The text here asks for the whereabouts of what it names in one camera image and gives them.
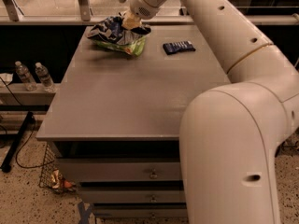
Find blue chip bag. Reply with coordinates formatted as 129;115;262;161
87;16;151;45

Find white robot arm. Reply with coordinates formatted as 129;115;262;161
120;0;299;224

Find green rice chip bag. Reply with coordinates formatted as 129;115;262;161
93;37;146;56

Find small dark blue snack pack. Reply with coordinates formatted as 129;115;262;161
163;41;195;55

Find right clear water bottle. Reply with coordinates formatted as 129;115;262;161
36;63;55;92

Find clear water bottle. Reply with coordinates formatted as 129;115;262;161
15;61;37;91
36;63;55;92

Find grey drawer cabinet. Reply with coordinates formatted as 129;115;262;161
36;25;228;210

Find left clear water bottle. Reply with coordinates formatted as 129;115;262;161
15;61;37;91

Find black metal stand leg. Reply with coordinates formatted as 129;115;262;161
1;112;34;173

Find top grey drawer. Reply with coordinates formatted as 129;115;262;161
57;158;181;182

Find grey drawer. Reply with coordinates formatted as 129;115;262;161
57;158;181;182
78;186;185;203
93;204;188;219

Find middle grey drawer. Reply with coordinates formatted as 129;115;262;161
78;186;185;203

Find bottom grey drawer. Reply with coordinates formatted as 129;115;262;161
93;204;188;219

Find metal railing frame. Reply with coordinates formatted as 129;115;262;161
0;0;299;23

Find black cable on floor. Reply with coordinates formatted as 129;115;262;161
0;77;56;170

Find wire mesh basket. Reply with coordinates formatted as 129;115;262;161
38;146;76;194

